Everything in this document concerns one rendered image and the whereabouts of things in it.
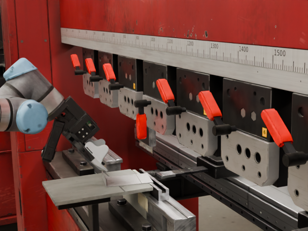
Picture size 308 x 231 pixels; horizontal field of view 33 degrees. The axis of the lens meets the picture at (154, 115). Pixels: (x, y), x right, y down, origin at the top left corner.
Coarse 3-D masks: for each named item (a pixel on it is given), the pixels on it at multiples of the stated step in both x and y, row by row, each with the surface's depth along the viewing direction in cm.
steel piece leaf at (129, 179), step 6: (102, 174) 144; (132, 174) 148; (108, 180) 143; (114, 180) 143; (120, 180) 143; (126, 180) 143; (132, 180) 143; (138, 180) 142; (108, 186) 138; (114, 186) 138
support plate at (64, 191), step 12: (60, 180) 145; (72, 180) 144; (84, 180) 144; (96, 180) 144; (48, 192) 136; (60, 192) 135; (72, 192) 134; (84, 192) 134; (96, 192) 134; (108, 192) 134; (120, 192) 134; (132, 192) 135; (60, 204) 128
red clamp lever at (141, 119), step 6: (138, 102) 124; (144, 102) 124; (150, 102) 125; (138, 108) 125; (138, 114) 125; (144, 114) 125; (138, 120) 125; (144, 120) 125; (138, 126) 125; (144, 126) 125; (138, 132) 125; (144, 132) 126; (138, 138) 126; (144, 138) 127
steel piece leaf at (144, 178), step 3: (138, 174) 148; (141, 174) 148; (144, 174) 148; (147, 174) 148; (138, 177) 145; (141, 177) 145; (144, 177) 145; (147, 177) 145; (141, 180) 142; (144, 180) 142; (147, 180) 142; (150, 180) 142; (144, 183) 140
